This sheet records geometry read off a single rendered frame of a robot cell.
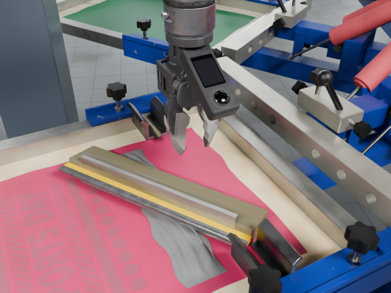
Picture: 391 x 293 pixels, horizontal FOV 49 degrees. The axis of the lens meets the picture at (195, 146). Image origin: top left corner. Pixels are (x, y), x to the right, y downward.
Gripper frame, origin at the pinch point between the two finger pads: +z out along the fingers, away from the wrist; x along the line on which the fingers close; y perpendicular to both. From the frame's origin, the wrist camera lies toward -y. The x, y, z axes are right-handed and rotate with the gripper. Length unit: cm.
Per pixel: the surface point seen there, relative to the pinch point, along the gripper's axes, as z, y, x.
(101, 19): 11, 99, -13
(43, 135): 7.5, 26.9, 21.6
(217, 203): 7.1, -7.5, -0.3
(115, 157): 7.7, 13.1, 10.8
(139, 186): 6.5, 1.9, 10.1
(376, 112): 3.0, -3.0, -40.7
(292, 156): 107, 95, -113
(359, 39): 1, 25, -63
